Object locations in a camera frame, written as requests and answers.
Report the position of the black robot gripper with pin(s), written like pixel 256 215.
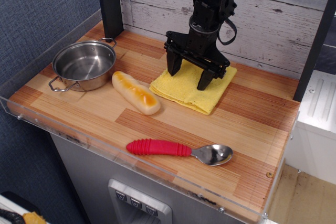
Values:
pixel 199 48

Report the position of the yellow cloth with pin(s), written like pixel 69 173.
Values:
pixel 182 88

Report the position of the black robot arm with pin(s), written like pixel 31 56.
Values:
pixel 209 13

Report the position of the toy bread loaf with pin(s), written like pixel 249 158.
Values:
pixel 135 93

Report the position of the stainless steel pot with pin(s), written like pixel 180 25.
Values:
pixel 84 66

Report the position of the clear acrylic table guard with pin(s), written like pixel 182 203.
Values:
pixel 254 117

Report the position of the white appliance at right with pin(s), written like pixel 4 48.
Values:
pixel 311 148

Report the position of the grey cabinet with button panel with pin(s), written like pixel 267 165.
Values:
pixel 112 191

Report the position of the yellow black object bottom left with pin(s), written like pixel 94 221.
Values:
pixel 26 218

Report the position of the red handled metal spoon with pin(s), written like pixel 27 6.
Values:
pixel 212 155

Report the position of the black left frame post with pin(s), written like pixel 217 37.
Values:
pixel 112 17

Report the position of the black frame post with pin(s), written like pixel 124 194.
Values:
pixel 112 17
pixel 312 58

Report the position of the black right frame post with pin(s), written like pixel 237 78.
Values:
pixel 312 58

